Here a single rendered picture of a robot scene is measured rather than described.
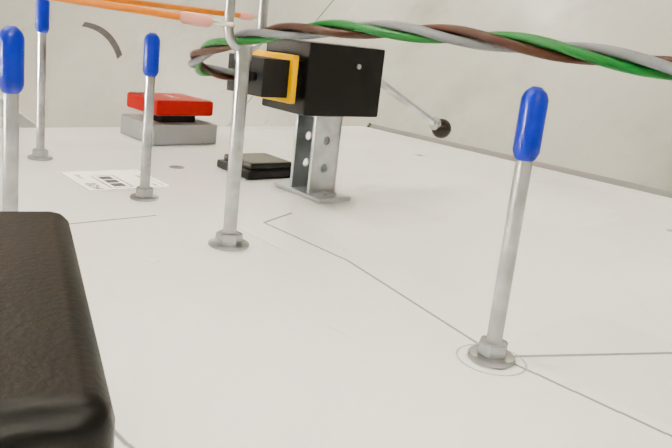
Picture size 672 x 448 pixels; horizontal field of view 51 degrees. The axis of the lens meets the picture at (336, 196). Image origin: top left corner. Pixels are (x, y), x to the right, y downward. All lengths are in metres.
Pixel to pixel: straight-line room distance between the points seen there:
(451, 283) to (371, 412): 0.12
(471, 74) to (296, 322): 1.87
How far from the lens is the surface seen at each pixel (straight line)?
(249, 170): 0.45
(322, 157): 0.42
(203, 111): 0.57
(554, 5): 2.15
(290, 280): 0.28
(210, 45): 0.31
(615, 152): 1.75
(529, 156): 0.22
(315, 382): 0.20
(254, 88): 0.38
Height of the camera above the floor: 1.38
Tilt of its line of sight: 42 degrees down
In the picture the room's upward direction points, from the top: 45 degrees counter-clockwise
